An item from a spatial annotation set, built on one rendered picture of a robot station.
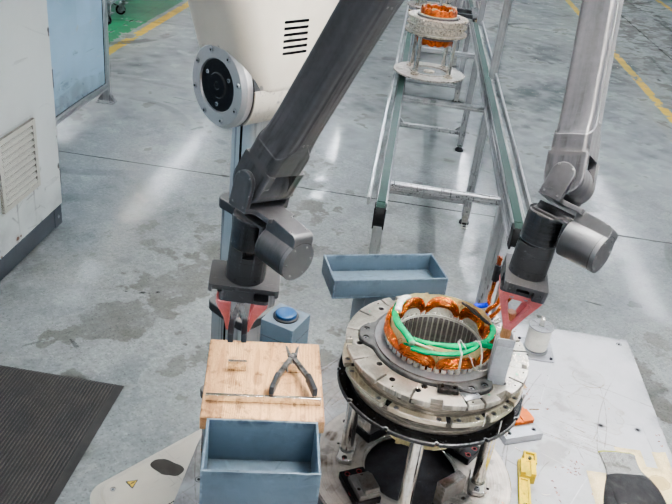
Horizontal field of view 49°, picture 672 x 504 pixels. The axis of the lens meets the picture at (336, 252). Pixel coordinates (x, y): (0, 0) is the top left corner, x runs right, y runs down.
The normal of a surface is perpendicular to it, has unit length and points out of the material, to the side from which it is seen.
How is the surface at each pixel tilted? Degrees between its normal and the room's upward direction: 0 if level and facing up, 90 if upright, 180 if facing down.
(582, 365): 0
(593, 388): 0
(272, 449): 90
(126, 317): 0
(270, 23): 90
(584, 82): 58
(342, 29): 82
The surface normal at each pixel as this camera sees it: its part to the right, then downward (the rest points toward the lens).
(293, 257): 0.69, 0.48
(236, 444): 0.07, 0.49
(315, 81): -0.64, 0.18
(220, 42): -0.69, 0.55
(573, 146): -0.49, -0.20
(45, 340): 0.11, -0.87
